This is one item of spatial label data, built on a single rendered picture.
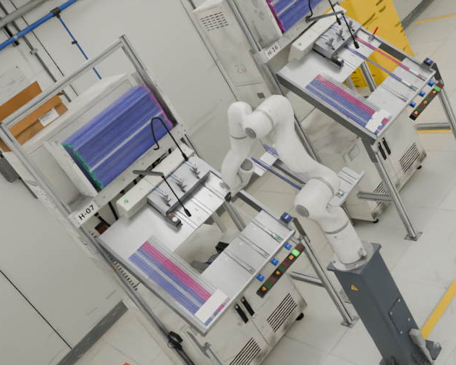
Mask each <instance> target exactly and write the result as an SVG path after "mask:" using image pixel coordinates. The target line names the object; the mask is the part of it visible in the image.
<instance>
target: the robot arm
mask: <svg viewBox="0 0 456 365"><path fill-rule="evenodd" d="M227 119H228V126H229V138H230V144H231V149H230V150H229V152H228V154H227V155H226V157H225V159H224V161H223V164H222V167H221V178H222V182H223V185H224V187H225V188H226V193H227V194H226V195H225V197H224V199H225V201H228V202H230V201H231V197H234V196H235V195H236V194H237V193H238V192H239V191H240V190H242V188H243V187H245V186H246V185H247V184H248V182H249V180H250V177H251V175H252V173H253V171H254V169H255V163H254V161H253V160H252V159H250V158H248V157H247V156H248V155H249V153H250V150H251V142H250V139H253V140H255V139H260V138H263V137H264V136H266V135H267V134H268V133H269V132H270V131H271V130H272V129H273V128H274V127H275V132H276V137H275V149H276V152H277V153H278V155H279V157H280V158H281V160H282V161H283V162H284V164H285V165H286V166H287V167H288V168H289V169H290V170H291V171H293V172H296V173H306V174H307V175H308V176H309V178H310V180H309V181H308V182H307V183H306V184H305V186H304V187H303V188H302V189H301V191H300V192H299V193H298V194H297V196H296V198H295V209H296V211H297V213H298V214H299V215H300V216H302V217H305V218H308V219H312V220H315V221H317V222H318V223H319V225H320V226H321V229H322V230H323V231H324V234H325V236H326V237H327V239H328V241H329V242H330V244H331V246H332V248H333V249H334V252H335V253H334V255H333V257H332V264H333V266H334V268H335V269H337V270H339V271H342V272H349V271H353V270H356V269H359V268H361V267H362V266H364V265H365V264H366V263H368V262H369V260H370V259H371V257H372V256H373V246H372V245H371V243H370V242H368V241H367V240H360V238H359V237H358V235H357V233H356V231H355V229H354V227H353V226H352V224H351V222H350V220H349V218H348V216H347V215H346V213H345V211H344V210H343V208H341V207H340V206H330V207H328V208H327V207H326V205H327V204H328V203H329V202H330V200H332V198H333V197H334V196H335V194H336V193H337V191H338V190H339V187H340V181H339V178H338V176H337V174H336V173H335V172H334V171H332V170H331V169H330V168H328V167H325V166H324V165H322V164H319V163H318V162H317V161H315V160H314V159H312V158H311V157H310V156H309V155H308V153H307V152H306V151H305V149H304V148H303V146H302V144H301V143H300V141H299V140H298V138H297V136H296V133H295V124H294V112H293V108H292V105H291V103H290V102H289V101H288V100H287V98H285V97H283V96H281V95H273V96H270V97H268V98H267V99H266V100H265V101H264V102H263V103H262V104H261V105H260V106H259V107H258V108H257V109H256V110H255V111H254V112H253V111H252V109H251V107H250V105H249V104H248V103H246V102H243V101H238V102H235V103H233V104H232V105H231V106H230V107H229V109H228V112H227ZM229 196H230V197H229Z"/></svg>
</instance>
